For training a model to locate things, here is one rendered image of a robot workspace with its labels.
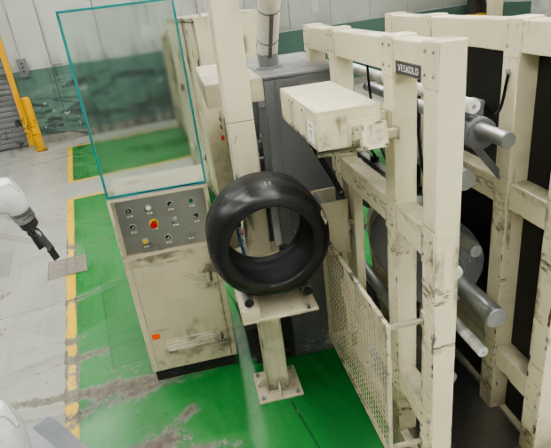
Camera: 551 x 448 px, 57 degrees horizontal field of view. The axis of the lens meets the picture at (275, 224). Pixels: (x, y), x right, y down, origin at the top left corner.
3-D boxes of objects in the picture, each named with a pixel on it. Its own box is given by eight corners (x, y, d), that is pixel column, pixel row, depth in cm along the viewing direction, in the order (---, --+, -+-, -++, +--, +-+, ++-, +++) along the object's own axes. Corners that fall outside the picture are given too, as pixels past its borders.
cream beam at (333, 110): (281, 120, 238) (278, 88, 232) (332, 111, 241) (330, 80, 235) (315, 153, 183) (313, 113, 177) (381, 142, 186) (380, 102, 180)
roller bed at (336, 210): (314, 240, 283) (309, 190, 270) (339, 235, 285) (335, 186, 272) (323, 256, 265) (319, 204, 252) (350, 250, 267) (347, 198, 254)
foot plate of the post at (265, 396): (252, 375, 320) (251, 370, 318) (293, 365, 324) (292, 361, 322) (259, 404, 296) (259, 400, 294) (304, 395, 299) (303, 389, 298)
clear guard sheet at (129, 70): (107, 198, 275) (55, 11, 236) (206, 180, 282) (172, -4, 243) (106, 199, 273) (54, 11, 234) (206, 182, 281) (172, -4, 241)
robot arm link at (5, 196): (34, 198, 218) (4, 205, 218) (14, 170, 208) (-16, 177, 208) (27, 215, 210) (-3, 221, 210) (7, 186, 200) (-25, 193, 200)
